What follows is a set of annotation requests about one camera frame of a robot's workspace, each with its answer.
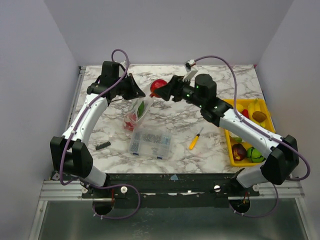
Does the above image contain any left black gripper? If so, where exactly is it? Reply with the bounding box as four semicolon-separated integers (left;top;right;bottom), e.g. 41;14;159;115
114;73;146;101

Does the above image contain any red apple toy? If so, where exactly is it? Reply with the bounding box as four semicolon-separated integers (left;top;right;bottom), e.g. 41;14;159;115
149;79;167;98

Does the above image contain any clear zip top bag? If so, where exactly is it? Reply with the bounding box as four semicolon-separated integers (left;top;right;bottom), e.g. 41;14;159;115
123;96;154;131

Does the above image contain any large green pepper toy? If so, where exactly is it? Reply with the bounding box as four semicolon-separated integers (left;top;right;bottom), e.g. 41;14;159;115
137;101;145;118

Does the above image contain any red bell pepper toy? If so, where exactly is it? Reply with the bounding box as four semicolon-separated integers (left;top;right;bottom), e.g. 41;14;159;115
123;112;137;131

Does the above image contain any dark purple onion toy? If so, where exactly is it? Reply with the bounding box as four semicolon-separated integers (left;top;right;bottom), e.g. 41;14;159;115
231;143;247;162

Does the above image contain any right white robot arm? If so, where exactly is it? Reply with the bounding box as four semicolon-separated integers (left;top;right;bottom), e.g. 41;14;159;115
154;74;299;196

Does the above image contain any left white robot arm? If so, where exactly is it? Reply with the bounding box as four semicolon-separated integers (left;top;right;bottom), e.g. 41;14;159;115
50;61;146;198

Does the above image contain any clear screw organizer box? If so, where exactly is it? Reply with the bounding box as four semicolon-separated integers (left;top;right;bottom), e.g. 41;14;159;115
128;128;173;160

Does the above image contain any black toothed plastic part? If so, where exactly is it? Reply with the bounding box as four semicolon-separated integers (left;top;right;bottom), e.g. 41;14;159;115
95;141;111;151

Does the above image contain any yellow plastic tray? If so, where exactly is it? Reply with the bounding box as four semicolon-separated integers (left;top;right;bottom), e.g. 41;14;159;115
221;98;277;167

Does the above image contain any red chili pepper toy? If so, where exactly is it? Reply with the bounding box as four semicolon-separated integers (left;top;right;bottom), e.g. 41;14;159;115
241;109;250;119

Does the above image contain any yellow banana bunch toy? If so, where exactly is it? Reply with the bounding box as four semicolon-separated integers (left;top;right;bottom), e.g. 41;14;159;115
248;99;267;128

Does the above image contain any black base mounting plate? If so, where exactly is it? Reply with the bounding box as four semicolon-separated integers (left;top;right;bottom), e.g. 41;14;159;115
82;173;259;209

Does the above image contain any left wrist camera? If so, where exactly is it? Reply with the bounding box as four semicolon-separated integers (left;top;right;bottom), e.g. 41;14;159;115
120;60;129;75

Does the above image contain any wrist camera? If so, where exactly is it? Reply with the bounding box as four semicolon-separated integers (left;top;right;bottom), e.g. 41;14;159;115
182;59;198;82
120;60;129;75

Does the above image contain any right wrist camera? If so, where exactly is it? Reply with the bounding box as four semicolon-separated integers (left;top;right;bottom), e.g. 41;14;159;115
182;59;198;82

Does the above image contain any yellow handle screwdriver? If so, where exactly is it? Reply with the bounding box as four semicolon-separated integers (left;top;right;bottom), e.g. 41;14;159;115
188;127;204;150

